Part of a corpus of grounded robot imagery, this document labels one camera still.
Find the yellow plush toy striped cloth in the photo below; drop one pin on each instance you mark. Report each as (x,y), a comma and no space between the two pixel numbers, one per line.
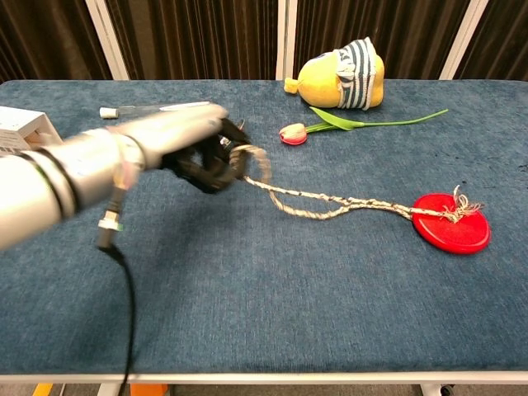
(317,86)

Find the white cardboard box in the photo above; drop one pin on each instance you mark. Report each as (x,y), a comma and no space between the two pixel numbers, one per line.
(16,123)

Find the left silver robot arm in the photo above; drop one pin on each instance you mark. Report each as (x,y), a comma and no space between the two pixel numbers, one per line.
(33,194)

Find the clear test tube white cap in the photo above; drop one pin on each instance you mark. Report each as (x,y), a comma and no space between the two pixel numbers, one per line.
(108,112)

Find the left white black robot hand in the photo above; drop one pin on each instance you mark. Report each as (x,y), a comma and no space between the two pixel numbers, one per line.
(181,132)

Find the white partition frame post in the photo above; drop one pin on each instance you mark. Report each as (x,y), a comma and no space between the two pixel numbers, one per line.
(464,41)
(107,41)
(286,41)

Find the artificial pink tulip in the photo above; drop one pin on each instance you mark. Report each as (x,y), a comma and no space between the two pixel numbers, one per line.
(293,134)

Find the blue carpet table mat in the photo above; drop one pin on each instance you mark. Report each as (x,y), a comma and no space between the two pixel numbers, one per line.
(288,309)

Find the red plastic disc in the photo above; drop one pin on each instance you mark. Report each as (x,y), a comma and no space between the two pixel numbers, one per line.
(453,237)

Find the dark brown pleated curtain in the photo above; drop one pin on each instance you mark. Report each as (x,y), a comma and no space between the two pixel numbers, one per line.
(45,37)
(412,29)
(198,37)
(503,41)

